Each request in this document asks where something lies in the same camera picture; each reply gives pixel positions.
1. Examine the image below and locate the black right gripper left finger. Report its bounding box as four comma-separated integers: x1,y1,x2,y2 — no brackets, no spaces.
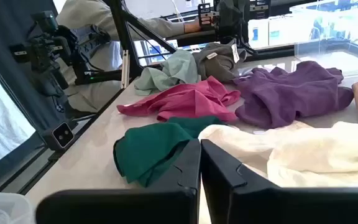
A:
35,139,202,224

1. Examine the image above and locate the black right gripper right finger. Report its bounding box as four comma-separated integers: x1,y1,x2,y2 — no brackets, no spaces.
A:
200,139,358,224

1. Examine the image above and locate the grey microfiber towel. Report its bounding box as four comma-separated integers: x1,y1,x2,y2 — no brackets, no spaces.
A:
192,42,248,83

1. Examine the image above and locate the mint green microfiber towel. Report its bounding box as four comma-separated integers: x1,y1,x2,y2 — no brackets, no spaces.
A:
134,49,201,96

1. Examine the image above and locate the dark green microfiber towel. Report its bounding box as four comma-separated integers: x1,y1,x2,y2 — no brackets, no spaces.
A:
112,116,226,188

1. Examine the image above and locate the cream white microfiber towel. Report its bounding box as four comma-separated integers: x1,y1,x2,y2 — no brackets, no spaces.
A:
198,120,358,189

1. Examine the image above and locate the magenta microfiber towel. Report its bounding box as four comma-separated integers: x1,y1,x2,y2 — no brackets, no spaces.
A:
116,76,241,123

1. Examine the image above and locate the purple microfiber towel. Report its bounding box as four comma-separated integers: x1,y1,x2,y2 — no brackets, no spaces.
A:
232,60,355,130

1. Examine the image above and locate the person's hand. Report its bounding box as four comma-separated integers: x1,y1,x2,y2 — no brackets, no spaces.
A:
183,19,202,34

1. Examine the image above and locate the silver aluminium bar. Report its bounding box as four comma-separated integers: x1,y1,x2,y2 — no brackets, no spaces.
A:
121,49,131,90

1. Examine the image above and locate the clear plastic bin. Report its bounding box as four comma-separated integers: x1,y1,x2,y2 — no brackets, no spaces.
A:
0,191,36,224
289,0,358,78

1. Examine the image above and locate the person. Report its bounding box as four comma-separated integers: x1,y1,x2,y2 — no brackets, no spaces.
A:
56,0,186,113

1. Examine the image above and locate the small black camera box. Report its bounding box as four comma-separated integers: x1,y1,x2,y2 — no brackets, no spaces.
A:
42,121,76,152

